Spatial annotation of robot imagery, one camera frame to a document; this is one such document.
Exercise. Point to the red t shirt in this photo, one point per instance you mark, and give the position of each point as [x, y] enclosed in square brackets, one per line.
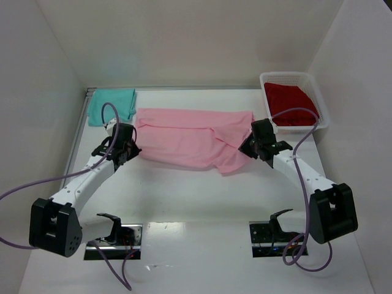
[282, 97]

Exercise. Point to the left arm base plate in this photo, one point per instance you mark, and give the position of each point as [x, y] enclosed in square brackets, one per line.
[128, 241]

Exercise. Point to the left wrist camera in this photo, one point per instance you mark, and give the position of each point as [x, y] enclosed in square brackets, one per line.
[109, 126]

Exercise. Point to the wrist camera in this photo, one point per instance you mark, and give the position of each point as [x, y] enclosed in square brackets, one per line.
[275, 127]
[109, 126]

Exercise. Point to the white plastic basket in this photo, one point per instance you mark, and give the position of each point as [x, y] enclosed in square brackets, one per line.
[307, 84]

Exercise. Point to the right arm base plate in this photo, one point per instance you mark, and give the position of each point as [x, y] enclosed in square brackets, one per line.
[264, 243]

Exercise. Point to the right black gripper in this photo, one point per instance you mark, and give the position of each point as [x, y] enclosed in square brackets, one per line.
[248, 148]

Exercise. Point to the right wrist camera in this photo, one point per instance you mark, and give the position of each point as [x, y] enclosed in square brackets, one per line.
[275, 127]

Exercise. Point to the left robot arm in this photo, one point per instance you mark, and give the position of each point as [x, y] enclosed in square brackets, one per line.
[54, 223]

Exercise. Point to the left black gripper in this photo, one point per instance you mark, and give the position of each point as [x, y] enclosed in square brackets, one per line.
[130, 149]

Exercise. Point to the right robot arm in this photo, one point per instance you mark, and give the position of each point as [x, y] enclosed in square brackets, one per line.
[330, 212]

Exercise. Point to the pink t shirt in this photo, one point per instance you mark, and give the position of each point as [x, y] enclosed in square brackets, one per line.
[195, 139]

